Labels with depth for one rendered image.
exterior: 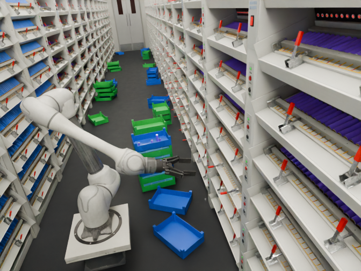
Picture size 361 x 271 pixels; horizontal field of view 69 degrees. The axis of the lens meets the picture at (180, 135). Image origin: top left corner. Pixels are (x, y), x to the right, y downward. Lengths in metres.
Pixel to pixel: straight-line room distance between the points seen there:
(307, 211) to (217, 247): 1.11
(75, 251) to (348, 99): 1.52
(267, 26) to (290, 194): 0.53
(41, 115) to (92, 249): 0.79
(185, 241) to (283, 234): 0.99
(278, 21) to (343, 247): 0.66
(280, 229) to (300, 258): 0.13
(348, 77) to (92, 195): 1.35
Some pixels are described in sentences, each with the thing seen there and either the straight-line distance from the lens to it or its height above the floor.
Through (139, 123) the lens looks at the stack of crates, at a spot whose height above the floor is 0.42.
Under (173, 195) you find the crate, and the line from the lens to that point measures 2.27.
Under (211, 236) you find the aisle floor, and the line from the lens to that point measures 1.95.
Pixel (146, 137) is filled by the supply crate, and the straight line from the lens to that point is 2.33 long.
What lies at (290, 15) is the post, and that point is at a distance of 0.98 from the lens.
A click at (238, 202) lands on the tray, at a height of 0.49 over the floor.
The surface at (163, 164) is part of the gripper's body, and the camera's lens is 1.44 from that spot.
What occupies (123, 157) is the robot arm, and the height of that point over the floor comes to 0.82.
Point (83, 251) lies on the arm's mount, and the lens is 1.70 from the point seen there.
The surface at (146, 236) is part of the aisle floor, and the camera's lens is 1.99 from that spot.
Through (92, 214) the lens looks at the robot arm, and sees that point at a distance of 1.65.
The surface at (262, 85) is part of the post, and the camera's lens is 0.98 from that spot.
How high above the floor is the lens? 1.43
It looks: 26 degrees down
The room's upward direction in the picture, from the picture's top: 5 degrees counter-clockwise
